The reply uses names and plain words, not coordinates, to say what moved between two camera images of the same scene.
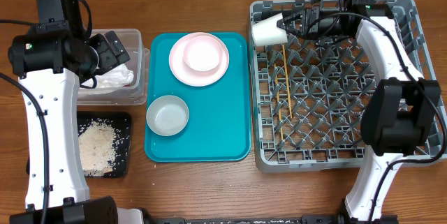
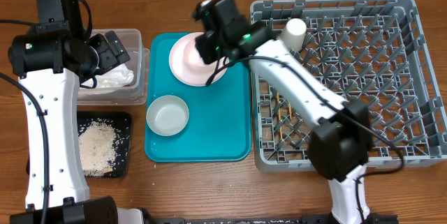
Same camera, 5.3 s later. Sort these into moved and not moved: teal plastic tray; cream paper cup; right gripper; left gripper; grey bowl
Moved: cream paper cup; right gripper
Not moved: left gripper; grey bowl; teal plastic tray
